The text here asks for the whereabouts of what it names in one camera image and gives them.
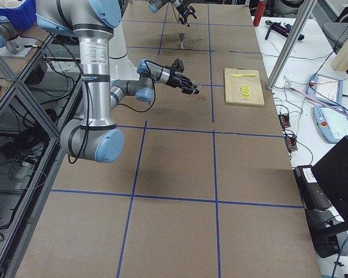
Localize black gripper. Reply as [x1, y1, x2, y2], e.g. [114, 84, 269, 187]
[165, 71, 195, 94]
[176, 2, 197, 27]

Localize clear glass cup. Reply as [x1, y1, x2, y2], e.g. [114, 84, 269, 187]
[192, 81, 201, 94]

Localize steel jigger measuring cup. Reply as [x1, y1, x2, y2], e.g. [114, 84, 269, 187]
[178, 32, 185, 49]

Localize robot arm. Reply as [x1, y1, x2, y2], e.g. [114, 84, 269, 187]
[36, 1, 198, 163]
[148, 0, 197, 27]

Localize yellow plastic knife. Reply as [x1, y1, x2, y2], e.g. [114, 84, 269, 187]
[230, 73, 256, 78]

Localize bamboo cutting board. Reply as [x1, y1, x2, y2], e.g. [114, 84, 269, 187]
[224, 68, 264, 107]

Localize red bottle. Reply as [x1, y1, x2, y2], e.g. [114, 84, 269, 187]
[253, 0, 267, 27]

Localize far teach pendant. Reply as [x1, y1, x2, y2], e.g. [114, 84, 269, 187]
[306, 74, 343, 105]

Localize teach pendant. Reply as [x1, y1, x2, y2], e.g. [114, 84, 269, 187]
[306, 74, 343, 105]
[313, 105, 348, 144]

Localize near teach pendant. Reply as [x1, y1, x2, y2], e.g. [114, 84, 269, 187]
[313, 105, 348, 144]

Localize black box with label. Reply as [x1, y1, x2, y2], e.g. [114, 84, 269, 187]
[293, 165, 331, 211]

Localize black monitor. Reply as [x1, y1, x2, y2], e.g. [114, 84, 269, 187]
[312, 136, 348, 221]

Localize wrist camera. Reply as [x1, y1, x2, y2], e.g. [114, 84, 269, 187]
[172, 58, 184, 73]

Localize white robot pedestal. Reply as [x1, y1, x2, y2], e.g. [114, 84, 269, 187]
[108, 23, 139, 82]

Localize aluminium frame post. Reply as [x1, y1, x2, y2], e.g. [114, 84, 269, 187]
[266, 0, 317, 90]

